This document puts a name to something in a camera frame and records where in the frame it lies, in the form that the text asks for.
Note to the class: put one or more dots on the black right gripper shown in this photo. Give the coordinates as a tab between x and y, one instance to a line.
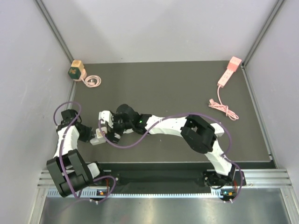
111	133

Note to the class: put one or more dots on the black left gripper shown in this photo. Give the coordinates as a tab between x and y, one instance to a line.
89	134

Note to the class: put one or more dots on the white power strip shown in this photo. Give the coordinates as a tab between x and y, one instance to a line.
94	141

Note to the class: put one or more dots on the white tiger cube plug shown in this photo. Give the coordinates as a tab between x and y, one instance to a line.
101	133

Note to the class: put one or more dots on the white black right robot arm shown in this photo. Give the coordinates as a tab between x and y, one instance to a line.
197	133

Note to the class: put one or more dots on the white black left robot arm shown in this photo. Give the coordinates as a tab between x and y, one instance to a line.
67	168

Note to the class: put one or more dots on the green wooden hexagon socket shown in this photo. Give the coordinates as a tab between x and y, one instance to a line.
77	71

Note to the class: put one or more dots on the white cube adapter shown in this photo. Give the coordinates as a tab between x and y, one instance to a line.
219	131

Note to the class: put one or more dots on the pink power strip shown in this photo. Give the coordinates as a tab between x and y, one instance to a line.
225	77

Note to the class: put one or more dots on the pink cube adapter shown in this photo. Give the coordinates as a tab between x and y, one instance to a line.
234	63

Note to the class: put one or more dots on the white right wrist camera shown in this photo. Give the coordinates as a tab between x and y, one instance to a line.
106	121

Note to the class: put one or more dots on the grey cable duct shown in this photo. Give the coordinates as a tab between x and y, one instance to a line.
95	193

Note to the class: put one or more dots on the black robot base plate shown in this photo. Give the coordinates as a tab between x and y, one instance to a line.
171	181

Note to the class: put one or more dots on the aluminium frame rail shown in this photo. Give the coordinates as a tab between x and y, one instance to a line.
255	178

